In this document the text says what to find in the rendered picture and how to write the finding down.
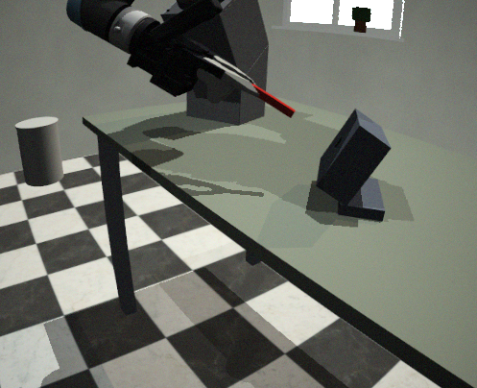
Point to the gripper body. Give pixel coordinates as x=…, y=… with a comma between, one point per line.
x=170, y=70

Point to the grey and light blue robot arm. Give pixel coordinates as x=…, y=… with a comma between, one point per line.
x=96, y=17

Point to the red rectangular bar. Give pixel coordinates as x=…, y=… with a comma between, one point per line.
x=271, y=100

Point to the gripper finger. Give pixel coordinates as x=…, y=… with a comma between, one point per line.
x=230, y=67
x=222, y=80

